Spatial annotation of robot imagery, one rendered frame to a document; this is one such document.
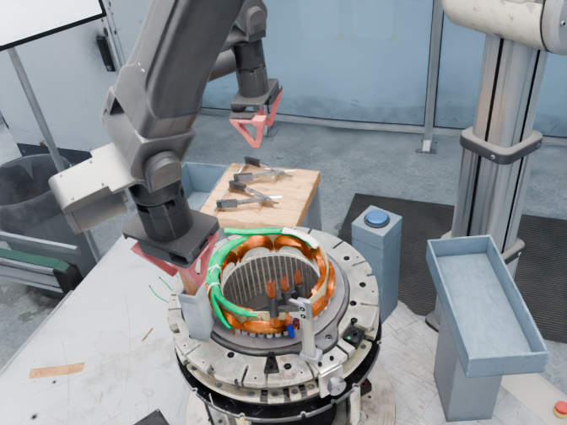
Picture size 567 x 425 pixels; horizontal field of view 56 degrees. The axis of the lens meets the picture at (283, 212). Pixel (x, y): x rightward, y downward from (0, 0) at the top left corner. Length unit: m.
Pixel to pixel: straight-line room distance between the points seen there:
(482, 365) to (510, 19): 0.49
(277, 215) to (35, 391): 0.62
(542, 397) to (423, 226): 1.12
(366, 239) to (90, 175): 0.61
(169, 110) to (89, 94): 2.73
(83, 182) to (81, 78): 2.62
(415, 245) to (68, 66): 2.03
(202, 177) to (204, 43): 0.81
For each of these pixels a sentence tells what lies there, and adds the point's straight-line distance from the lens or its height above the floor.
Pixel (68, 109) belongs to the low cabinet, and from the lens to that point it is 3.35.
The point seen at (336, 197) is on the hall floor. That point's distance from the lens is 2.83.
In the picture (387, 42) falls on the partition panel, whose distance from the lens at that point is 3.00.
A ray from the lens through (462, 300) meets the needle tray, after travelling 0.92.
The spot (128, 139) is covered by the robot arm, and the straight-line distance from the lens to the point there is 0.51.
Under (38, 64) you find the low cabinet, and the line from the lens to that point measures 3.32.
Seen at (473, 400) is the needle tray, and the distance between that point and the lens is 1.03.
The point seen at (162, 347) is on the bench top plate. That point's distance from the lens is 1.22.
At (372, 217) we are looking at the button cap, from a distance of 1.03.
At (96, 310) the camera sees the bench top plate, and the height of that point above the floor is 0.78.
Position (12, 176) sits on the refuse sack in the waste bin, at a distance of 2.61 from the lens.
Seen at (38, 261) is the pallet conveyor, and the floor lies 0.76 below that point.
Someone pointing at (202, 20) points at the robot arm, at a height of 1.57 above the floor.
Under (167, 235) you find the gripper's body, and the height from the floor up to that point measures 1.31.
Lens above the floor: 1.69
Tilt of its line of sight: 38 degrees down
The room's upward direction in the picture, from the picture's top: 7 degrees counter-clockwise
